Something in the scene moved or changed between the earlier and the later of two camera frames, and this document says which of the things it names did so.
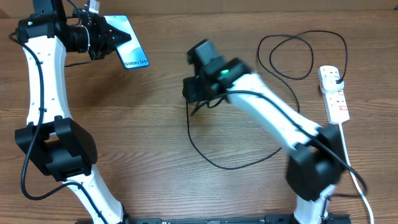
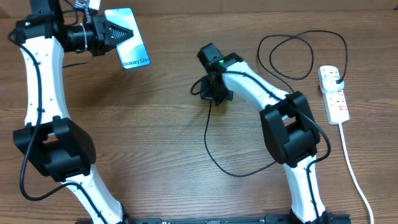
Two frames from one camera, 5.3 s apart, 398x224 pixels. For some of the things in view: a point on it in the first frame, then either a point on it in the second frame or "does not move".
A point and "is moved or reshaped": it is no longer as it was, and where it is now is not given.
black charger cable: x=284 y=76 -> x=216 y=158
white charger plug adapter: x=328 y=84 does not move
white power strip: x=336 y=102 does not move
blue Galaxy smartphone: x=132 y=53 is moved or reshaped
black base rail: x=268 y=219 does not move
